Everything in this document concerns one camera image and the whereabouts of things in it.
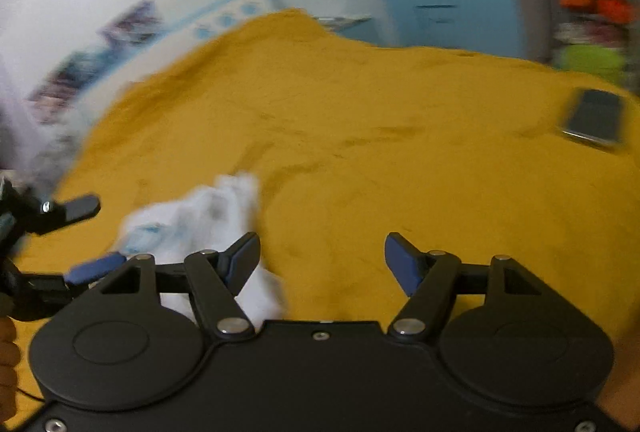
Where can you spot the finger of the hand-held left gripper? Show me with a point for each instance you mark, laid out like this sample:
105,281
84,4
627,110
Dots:
97,266
75,209

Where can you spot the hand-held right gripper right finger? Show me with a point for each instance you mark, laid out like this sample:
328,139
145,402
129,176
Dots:
400,262

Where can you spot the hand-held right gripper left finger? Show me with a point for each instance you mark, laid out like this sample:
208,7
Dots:
244,258

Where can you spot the white printed sweatshirt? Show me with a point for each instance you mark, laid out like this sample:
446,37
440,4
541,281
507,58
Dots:
210,222

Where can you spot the person's left hand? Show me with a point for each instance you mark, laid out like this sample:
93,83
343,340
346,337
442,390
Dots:
7,362

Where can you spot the yellow quilted bed cover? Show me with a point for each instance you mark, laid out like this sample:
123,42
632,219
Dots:
400,137

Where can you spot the smartphone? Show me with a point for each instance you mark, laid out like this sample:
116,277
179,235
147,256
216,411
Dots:
595,118

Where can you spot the white blue-edged headboard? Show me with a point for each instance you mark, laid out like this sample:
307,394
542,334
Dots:
235,7

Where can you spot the green bag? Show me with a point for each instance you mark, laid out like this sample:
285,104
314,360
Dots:
592,62

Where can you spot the wall poster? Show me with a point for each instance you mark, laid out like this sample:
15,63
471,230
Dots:
67,84

